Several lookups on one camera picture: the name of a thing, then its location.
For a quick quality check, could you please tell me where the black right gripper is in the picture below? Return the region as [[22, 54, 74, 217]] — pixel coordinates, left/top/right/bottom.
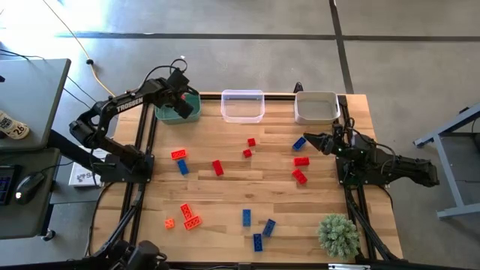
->
[[302, 128, 356, 156]]

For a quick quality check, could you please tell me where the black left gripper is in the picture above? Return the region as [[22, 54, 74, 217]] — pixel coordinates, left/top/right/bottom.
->
[[151, 80, 200, 120]]

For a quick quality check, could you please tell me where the green plastic bin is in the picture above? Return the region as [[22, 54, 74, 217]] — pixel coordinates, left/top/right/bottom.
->
[[154, 91, 203, 125]]

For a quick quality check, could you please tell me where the white plastic bin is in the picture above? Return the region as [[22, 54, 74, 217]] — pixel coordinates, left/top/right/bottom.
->
[[293, 91, 342, 125]]

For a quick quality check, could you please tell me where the clear plastic bin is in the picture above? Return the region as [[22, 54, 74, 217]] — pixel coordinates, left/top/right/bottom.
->
[[220, 88, 266, 125]]

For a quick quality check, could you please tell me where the artificial green plant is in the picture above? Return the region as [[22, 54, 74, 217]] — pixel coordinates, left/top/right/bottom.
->
[[317, 213, 361, 261]]

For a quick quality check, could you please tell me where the white cardboard box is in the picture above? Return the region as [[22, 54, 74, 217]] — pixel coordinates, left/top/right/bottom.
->
[[68, 147, 110, 188]]

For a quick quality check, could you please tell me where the grey desk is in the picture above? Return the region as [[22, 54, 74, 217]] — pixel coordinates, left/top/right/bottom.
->
[[0, 58, 72, 153]]

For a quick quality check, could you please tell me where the black computer mouse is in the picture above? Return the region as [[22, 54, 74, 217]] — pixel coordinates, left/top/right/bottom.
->
[[13, 171, 46, 206]]

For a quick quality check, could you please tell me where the dark desk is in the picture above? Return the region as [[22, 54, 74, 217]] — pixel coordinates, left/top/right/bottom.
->
[[0, 147, 63, 241]]

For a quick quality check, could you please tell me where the black keyboard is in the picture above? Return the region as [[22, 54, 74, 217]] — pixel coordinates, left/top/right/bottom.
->
[[0, 164, 18, 206]]

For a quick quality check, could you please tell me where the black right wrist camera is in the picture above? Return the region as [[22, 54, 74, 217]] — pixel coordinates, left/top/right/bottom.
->
[[331, 122, 348, 140]]

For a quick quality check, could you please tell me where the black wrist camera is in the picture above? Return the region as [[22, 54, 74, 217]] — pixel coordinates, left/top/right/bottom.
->
[[331, 122, 348, 140], [166, 69, 191, 91]]

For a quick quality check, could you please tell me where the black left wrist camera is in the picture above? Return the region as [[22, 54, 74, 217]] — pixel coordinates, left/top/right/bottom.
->
[[166, 69, 191, 91]]

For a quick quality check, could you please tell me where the black left camera cable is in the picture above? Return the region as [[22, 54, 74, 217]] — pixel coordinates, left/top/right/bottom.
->
[[142, 58, 188, 89]]

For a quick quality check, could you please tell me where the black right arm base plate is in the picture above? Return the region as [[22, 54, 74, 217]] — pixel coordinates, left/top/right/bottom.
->
[[335, 154, 393, 188]]

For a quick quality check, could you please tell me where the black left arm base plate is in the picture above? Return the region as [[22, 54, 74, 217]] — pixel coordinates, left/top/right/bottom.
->
[[93, 152, 155, 185]]

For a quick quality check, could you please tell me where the black floor cable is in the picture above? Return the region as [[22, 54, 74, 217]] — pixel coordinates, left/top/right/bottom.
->
[[0, 48, 98, 110]]

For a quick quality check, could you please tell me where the yellow cable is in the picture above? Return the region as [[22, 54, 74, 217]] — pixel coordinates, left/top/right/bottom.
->
[[40, 0, 117, 98]]

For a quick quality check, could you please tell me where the black aluminium table frame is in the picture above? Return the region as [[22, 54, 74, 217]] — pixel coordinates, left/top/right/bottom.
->
[[84, 91, 404, 270]]

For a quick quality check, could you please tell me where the silver metal bracket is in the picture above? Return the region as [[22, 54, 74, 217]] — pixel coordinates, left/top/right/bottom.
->
[[328, 263, 371, 270]]

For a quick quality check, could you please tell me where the grey metal table frame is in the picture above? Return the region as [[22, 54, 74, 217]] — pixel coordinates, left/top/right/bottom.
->
[[413, 103, 480, 221]]

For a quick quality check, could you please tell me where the black leader arm handle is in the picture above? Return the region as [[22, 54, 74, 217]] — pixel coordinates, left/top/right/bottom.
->
[[108, 239, 170, 270]]

